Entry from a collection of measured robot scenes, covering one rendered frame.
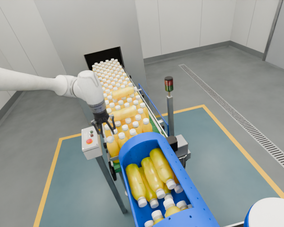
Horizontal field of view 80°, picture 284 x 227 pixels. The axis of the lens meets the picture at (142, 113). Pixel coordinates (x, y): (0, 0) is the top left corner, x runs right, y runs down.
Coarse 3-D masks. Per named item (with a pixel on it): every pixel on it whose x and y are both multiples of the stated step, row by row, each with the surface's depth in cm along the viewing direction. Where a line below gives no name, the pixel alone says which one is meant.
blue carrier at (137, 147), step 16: (128, 144) 83; (144, 144) 90; (160, 144) 81; (128, 160) 93; (176, 160) 76; (176, 176) 67; (128, 192) 73; (192, 192) 62; (144, 208) 80; (160, 208) 82; (192, 208) 56; (208, 208) 62; (160, 224) 53; (176, 224) 52; (192, 224) 51; (208, 224) 53
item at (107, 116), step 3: (102, 111) 89; (105, 111) 91; (93, 114) 91; (96, 114) 89; (99, 114) 89; (102, 114) 90; (105, 114) 91; (108, 114) 94; (96, 117) 90; (99, 117) 90; (102, 117) 90; (105, 117) 94; (108, 117) 95; (96, 120) 93; (102, 120) 95
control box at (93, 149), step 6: (84, 132) 114; (96, 132) 112; (84, 138) 109; (90, 138) 108; (96, 138) 107; (84, 144) 105; (90, 144) 104; (96, 144) 103; (84, 150) 102; (90, 150) 103; (96, 150) 105; (90, 156) 106; (96, 156) 108
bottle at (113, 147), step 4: (108, 144) 105; (112, 144) 105; (116, 144) 107; (108, 148) 106; (112, 148) 105; (116, 148) 107; (112, 152) 107; (116, 152) 108; (112, 156) 110; (116, 160) 112
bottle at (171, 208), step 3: (168, 204) 62; (171, 204) 62; (174, 204) 63; (165, 207) 62; (168, 207) 62; (171, 207) 60; (174, 207) 60; (177, 207) 61; (168, 210) 60; (171, 210) 59; (174, 210) 59; (177, 210) 59; (180, 210) 60; (165, 213) 60; (168, 213) 59; (171, 213) 58; (165, 216) 60
